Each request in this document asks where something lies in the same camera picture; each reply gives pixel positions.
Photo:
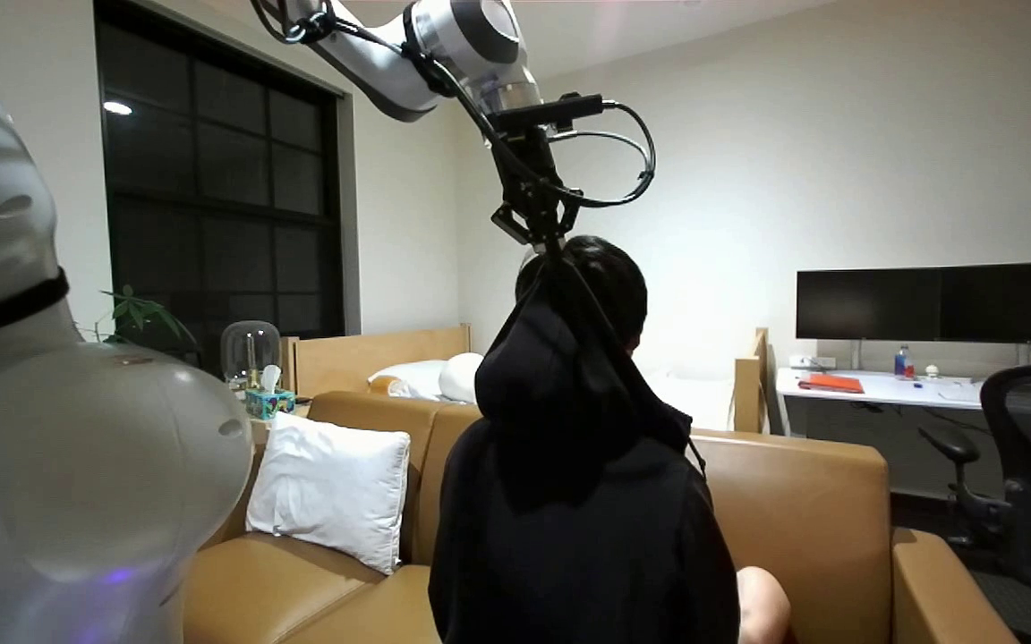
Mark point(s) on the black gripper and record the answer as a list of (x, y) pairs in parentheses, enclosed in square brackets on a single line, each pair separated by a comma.
[(535, 179)]

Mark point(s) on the black hoodie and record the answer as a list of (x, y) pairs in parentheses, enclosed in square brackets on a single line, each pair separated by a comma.
[(562, 503)]

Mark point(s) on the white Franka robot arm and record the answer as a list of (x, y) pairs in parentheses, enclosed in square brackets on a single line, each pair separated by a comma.
[(62, 477)]

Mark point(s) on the white bed pillow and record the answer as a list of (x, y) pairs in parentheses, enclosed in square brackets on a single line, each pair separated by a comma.
[(413, 382)]

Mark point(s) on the glass dome lamp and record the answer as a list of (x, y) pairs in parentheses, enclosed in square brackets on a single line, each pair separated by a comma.
[(252, 347)]

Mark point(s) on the teal tissue box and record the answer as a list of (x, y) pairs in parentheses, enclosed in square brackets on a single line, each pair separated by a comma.
[(267, 400)]

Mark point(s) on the dark gridded window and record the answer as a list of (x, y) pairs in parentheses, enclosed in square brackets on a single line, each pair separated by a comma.
[(217, 179)]

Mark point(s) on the flat orange item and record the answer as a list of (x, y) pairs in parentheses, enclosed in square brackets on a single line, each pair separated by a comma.
[(832, 384)]

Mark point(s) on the white square sofa pillow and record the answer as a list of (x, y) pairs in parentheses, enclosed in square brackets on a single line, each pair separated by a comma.
[(329, 487)]

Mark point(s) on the tan leather sofa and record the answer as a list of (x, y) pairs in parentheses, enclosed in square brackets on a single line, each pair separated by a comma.
[(803, 503)]

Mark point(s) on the white desk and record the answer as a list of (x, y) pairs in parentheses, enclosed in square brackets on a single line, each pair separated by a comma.
[(886, 392)]

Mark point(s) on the small blue bottle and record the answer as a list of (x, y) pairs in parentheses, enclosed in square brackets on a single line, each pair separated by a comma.
[(902, 363)]

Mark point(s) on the black wide monitor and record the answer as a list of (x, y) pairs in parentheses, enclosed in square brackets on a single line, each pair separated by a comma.
[(931, 305)]

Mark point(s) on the green potted plant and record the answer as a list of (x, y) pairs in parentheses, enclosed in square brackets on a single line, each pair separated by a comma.
[(145, 324)]

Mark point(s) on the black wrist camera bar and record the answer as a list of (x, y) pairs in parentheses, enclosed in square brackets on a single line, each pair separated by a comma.
[(545, 112)]

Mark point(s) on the light wooden bed frame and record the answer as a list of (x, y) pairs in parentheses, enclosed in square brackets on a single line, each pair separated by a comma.
[(350, 360)]

